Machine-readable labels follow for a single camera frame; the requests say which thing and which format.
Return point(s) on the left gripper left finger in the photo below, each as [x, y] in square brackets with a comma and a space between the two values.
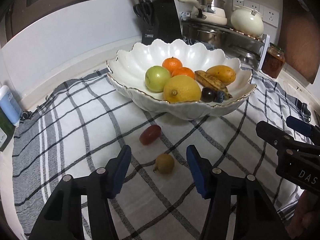
[61, 217]

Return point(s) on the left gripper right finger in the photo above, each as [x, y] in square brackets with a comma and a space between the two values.
[239, 207]

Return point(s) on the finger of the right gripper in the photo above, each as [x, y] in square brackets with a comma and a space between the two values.
[283, 141]
[303, 128]

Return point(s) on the blueberry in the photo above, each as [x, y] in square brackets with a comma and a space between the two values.
[220, 96]

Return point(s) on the yellow mango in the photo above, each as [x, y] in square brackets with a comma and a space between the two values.
[223, 73]

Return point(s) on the dark plum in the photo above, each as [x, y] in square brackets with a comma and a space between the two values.
[208, 95]

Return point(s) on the spotted yellow banana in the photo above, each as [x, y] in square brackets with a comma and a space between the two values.
[207, 80]

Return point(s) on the yellow lemon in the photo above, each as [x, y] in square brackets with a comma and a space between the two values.
[181, 88]

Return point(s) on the orange mandarin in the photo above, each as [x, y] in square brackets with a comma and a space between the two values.
[171, 64]
[183, 71]

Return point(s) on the green apple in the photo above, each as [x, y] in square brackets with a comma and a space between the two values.
[156, 77]

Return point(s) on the black kitchen scissors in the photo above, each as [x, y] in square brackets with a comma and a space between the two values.
[145, 11]

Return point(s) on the operator hand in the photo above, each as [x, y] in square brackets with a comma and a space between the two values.
[304, 215]

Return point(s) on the glass jar red sauce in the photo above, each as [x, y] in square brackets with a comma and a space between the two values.
[274, 61]

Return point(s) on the metal countertop rack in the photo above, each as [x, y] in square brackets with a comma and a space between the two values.
[251, 51]

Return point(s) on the grey checked cloth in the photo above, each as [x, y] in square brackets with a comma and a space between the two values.
[85, 122]

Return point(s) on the brown wooden cutting board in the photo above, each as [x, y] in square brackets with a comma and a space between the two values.
[299, 38]

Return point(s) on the small tan longan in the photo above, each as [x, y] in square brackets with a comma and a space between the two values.
[164, 164]

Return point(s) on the green dish soap bottle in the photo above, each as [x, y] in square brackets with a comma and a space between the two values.
[7, 130]

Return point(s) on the white scalloped bowl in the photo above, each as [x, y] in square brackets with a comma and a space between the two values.
[126, 74]

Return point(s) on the red grape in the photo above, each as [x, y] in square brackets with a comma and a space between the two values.
[152, 133]

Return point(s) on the cream ceramic pot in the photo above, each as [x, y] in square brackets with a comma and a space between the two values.
[248, 21]

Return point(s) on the steel pot under rack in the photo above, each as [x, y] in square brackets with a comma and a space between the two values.
[215, 38]

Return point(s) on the blue pump bottle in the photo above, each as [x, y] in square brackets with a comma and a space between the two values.
[9, 105]

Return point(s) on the cream saucepan with lid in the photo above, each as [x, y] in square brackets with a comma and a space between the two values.
[209, 11]

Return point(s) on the black knife block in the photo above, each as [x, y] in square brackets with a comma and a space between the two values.
[166, 26]

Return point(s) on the white wall power socket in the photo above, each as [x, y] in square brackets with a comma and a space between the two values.
[269, 15]

